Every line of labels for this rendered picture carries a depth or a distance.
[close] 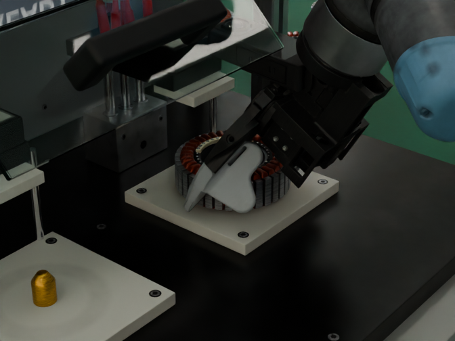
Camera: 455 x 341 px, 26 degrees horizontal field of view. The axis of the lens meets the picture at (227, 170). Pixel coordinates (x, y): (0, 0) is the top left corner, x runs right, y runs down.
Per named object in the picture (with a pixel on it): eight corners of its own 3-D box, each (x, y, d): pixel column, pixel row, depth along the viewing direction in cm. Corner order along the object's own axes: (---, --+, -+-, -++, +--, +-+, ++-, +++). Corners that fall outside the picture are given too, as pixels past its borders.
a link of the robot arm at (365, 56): (306, -8, 77) (362, -33, 83) (281, 32, 81) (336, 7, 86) (374, 56, 76) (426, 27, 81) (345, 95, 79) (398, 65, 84)
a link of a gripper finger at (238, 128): (209, 172, 86) (278, 100, 84) (197, 160, 86) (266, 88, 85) (225, 175, 91) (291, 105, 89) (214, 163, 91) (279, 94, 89)
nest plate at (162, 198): (338, 191, 98) (339, 180, 97) (245, 256, 88) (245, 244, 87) (222, 147, 106) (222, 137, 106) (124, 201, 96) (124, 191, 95)
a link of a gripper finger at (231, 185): (210, 247, 87) (282, 173, 86) (166, 199, 89) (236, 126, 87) (221, 246, 90) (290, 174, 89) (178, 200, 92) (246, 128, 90)
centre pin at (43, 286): (61, 298, 80) (59, 271, 79) (44, 310, 79) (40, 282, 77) (46, 289, 81) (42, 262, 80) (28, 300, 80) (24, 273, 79)
